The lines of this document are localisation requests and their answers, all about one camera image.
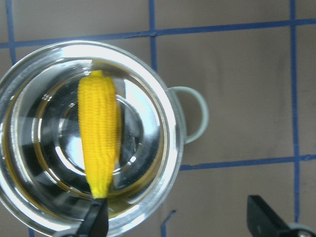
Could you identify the yellow corn cob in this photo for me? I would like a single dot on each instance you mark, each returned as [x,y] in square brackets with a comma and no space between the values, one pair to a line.
[100,130]

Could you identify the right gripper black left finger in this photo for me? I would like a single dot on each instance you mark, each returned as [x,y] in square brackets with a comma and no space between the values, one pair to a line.
[96,221]

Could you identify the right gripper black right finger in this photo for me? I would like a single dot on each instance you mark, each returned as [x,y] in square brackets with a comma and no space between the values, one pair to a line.
[263,221]

